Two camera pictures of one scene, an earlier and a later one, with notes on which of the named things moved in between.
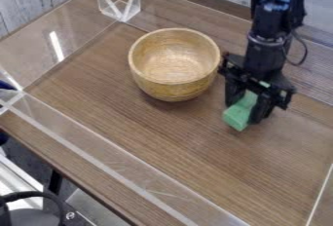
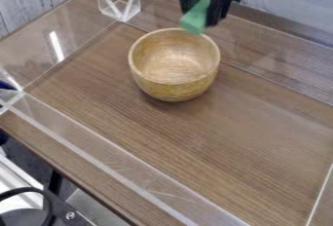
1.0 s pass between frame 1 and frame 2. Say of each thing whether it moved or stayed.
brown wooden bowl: stayed
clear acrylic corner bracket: stayed
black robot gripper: moved
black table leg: stayed
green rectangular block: moved
